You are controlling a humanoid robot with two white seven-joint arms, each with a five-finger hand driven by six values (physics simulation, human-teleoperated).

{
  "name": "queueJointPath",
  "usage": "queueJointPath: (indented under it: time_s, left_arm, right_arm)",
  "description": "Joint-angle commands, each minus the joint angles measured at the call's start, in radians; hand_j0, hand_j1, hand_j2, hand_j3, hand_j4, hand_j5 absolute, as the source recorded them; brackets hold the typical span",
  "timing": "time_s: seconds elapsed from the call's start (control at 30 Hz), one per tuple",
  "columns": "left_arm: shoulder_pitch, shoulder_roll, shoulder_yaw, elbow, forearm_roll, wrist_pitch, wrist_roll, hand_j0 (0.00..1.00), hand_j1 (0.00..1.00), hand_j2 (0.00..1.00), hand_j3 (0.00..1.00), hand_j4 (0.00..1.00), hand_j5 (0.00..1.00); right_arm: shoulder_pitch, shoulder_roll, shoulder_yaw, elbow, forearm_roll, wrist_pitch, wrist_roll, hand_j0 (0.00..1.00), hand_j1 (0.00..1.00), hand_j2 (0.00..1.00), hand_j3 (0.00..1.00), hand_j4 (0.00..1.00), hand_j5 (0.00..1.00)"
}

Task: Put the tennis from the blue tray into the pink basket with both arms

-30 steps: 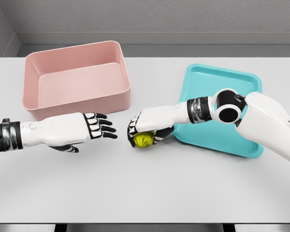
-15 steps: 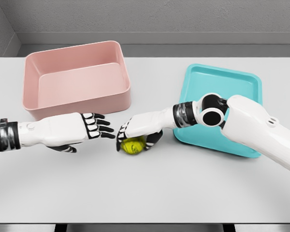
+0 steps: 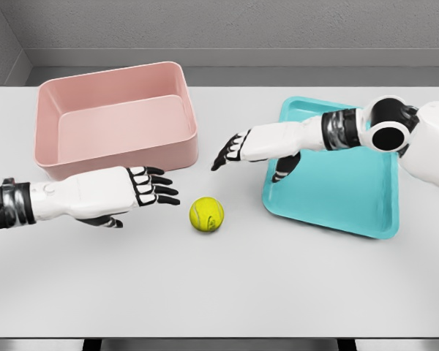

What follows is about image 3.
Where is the pink rectangular basket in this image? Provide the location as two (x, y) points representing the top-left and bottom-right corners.
(33, 61), (200, 181)

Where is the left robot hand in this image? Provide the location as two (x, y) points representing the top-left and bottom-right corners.
(71, 166), (180, 230)

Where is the yellow tennis ball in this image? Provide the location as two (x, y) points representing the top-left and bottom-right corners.
(189, 197), (225, 233)

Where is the blue square tray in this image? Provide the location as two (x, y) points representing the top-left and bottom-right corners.
(261, 96), (401, 241)

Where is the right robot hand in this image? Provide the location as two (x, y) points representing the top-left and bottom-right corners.
(211, 126), (301, 184)

